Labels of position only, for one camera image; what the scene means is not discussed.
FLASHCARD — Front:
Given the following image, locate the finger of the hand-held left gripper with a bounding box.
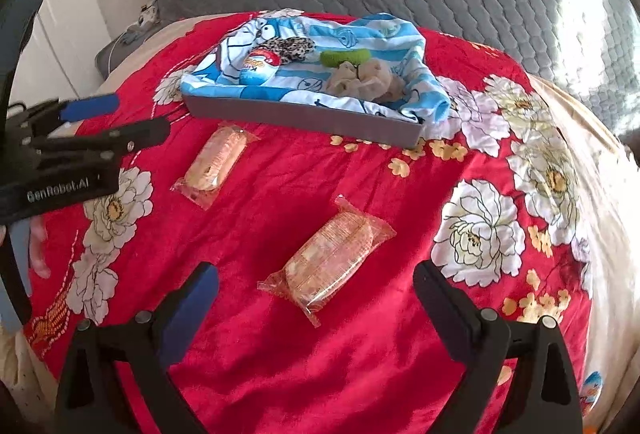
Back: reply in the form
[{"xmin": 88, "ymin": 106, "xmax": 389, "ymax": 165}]
[
  {"xmin": 10, "ymin": 94, "xmax": 121, "ymax": 135},
  {"xmin": 20, "ymin": 115, "xmax": 172, "ymax": 165}
]

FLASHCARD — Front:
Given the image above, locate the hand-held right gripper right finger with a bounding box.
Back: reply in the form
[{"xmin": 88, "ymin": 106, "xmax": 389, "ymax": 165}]
[{"xmin": 412, "ymin": 260, "xmax": 584, "ymax": 434}]

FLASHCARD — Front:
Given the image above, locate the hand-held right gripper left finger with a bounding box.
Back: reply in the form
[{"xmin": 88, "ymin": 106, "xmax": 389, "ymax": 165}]
[{"xmin": 52, "ymin": 261, "xmax": 221, "ymax": 434}]

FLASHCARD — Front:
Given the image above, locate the clear biscuit packet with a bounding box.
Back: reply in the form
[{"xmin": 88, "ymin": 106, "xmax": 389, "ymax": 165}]
[
  {"xmin": 257, "ymin": 195, "xmax": 397, "ymax": 329},
  {"xmin": 171, "ymin": 124, "xmax": 261, "ymax": 211}
]

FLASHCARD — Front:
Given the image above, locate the grey tray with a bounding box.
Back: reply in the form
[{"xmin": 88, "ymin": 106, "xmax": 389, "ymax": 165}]
[{"xmin": 181, "ymin": 94, "xmax": 427, "ymax": 148}]

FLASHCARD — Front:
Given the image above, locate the leopard print scrunchie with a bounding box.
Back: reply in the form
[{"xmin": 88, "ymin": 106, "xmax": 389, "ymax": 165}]
[{"xmin": 260, "ymin": 36, "xmax": 317, "ymax": 64}]

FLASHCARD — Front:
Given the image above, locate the beige sheer scrunchie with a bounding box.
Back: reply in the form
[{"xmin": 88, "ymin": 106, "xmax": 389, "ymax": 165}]
[{"xmin": 325, "ymin": 58, "xmax": 408, "ymax": 103}]

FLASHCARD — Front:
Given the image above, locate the person's left hand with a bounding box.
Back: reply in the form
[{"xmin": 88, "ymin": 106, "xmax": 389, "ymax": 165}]
[{"xmin": 29, "ymin": 216, "xmax": 52, "ymax": 279}]

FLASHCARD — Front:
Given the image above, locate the grey cushion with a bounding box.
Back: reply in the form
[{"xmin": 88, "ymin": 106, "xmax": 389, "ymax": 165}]
[{"xmin": 95, "ymin": 21, "xmax": 161, "ymax": 82}]

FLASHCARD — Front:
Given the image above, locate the white wardrobe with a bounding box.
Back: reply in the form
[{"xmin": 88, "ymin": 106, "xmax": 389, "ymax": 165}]
[{"xmin": 10, "ymin": 0, "xmax": 151, "ymax": 99}]

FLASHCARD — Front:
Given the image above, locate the red and white toy egg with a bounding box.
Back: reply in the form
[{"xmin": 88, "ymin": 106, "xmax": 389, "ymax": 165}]
[{"xmin": 239, "ymin": 48, "xmax": 281, "ymax": 87}]

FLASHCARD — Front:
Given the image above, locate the red floral blanket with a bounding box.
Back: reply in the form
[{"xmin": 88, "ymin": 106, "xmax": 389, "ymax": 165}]
[{"xmin": 0, "ymin": 11, "xmax": 640, "ymax": 434}]

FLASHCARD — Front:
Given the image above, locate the blue striped cartoon cloth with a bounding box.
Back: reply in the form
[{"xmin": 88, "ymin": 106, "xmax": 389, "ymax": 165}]
[{"xmin": 179, "ymin": 11, "xmax": 452, "ymax": 125}]

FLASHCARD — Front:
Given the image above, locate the green scrunchie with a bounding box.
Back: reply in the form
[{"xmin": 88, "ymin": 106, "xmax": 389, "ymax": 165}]
[{"xmin": 320, "ymin": 48, "xmax": 373, "ymax": 69}]

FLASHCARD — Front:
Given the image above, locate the black strap loop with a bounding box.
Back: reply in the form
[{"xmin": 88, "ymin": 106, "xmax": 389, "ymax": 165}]
[{"xmin": 0, "ymin": 224, "xmax": 32, "ymax": 332}]

